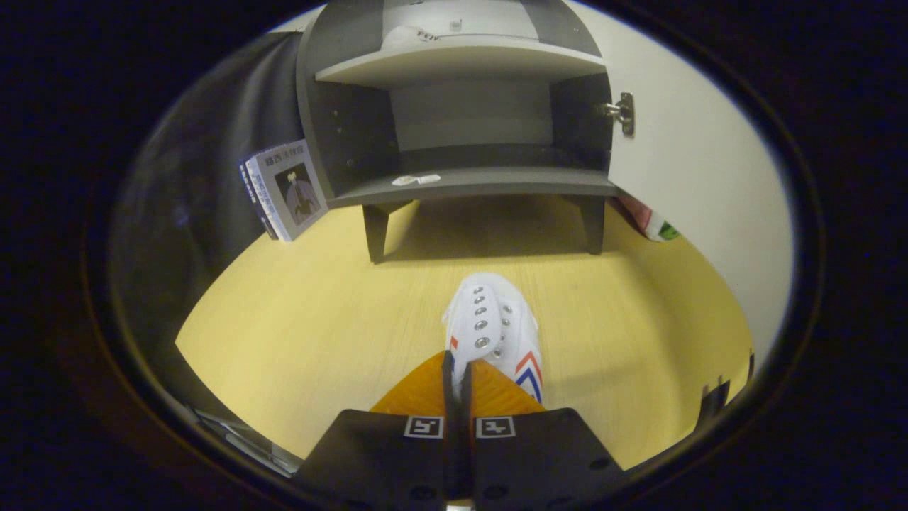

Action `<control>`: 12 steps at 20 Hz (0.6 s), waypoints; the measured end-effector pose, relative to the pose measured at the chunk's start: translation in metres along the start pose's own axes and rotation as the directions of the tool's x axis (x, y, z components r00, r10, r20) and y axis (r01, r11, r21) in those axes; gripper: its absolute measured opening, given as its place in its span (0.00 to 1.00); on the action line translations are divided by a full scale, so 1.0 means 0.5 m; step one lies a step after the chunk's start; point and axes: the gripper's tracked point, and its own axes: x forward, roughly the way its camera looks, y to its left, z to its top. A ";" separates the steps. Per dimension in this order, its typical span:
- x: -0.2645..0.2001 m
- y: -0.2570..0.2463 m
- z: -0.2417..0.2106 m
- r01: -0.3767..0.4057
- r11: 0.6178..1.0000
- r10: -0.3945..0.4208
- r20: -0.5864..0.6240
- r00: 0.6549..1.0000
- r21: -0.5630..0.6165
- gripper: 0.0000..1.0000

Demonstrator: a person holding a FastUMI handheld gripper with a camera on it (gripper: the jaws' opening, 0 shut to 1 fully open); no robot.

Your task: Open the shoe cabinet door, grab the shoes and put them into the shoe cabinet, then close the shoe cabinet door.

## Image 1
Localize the watermelon slice toy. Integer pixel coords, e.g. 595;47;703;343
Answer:
623;197;681;243

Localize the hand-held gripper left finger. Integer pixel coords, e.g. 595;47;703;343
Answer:
294;351;455;511

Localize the grey shoe cabinet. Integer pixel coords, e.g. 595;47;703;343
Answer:
297;0;626;265

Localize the white striped shoe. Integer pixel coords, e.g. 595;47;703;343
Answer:
382;26;441;53
441;272;546;405

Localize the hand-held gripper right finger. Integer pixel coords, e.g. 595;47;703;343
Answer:
463;358;629;511

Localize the metal door hinge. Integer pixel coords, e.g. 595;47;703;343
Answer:
602;92;636;138

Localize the grey cover book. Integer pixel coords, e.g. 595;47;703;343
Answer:
254;140;330;242

